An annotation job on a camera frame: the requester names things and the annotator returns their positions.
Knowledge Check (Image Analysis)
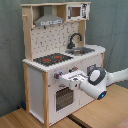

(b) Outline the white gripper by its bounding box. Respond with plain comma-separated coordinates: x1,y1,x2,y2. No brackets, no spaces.
58,71,90,89

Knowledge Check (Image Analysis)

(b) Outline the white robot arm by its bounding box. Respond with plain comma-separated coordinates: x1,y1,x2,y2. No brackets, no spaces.
59,67,128,100

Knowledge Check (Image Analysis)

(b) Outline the wooden toy kitchen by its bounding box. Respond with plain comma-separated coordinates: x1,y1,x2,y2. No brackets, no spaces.
22,2,105,127

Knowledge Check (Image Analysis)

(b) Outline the left red stove knob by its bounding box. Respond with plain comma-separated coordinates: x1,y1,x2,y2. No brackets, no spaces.
54,72,61,79

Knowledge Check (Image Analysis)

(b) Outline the toy oven door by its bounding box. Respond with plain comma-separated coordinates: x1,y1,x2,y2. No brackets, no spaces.
56,87,73,111

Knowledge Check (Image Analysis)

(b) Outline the grey toy sink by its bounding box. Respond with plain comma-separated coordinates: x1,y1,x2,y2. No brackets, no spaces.
66,47,94,56

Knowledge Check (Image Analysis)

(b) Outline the black toy stovetop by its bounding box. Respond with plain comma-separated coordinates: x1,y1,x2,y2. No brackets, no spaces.
34,53,70,66

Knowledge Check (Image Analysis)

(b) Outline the black toy faucet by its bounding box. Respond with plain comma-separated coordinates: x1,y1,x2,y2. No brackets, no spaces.
67,33,82,49

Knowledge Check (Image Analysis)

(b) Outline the grey range hood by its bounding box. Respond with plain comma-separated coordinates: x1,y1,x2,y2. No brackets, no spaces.
35,5,64,27

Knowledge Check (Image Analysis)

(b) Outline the white toy microwave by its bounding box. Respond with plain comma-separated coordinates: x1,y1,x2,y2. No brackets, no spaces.
66,3,90,21

